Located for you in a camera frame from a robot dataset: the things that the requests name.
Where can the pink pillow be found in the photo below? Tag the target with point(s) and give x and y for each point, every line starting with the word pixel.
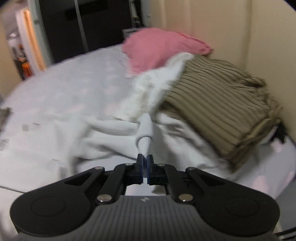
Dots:
pixel 157 48

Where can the white waffle garment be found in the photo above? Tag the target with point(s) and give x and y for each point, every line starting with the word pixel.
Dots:
pixel 152 88

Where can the orange stool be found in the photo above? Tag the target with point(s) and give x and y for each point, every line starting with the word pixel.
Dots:
pixel 26 69

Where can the white sweatshirt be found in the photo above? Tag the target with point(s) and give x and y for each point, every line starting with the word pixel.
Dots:
pixel 111 139

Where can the dark wardrobe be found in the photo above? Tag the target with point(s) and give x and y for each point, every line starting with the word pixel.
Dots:
pixel 92 27

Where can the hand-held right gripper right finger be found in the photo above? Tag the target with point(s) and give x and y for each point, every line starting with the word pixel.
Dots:
pixel 150 169

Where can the white nightstand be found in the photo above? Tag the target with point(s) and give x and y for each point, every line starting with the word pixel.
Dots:
pixel 127 32

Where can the bed with pink dotted sheet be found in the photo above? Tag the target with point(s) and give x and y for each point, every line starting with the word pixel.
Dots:
pixel 69 76

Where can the dark floral garment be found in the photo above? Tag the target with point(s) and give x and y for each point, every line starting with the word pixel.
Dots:
pixel 4 115

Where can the brown striped garment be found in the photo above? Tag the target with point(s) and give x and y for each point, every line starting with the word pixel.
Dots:
pixel 212 97

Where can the wooden door frame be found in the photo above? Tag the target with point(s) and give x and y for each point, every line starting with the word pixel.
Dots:
pixel 32 44

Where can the beige padded headboard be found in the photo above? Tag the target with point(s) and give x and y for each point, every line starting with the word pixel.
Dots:
pixel 231 27

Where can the white ladder rack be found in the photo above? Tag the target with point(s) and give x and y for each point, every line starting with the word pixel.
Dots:
pixel 135 12

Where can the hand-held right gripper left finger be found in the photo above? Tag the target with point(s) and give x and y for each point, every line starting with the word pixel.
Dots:
pixel 140 169

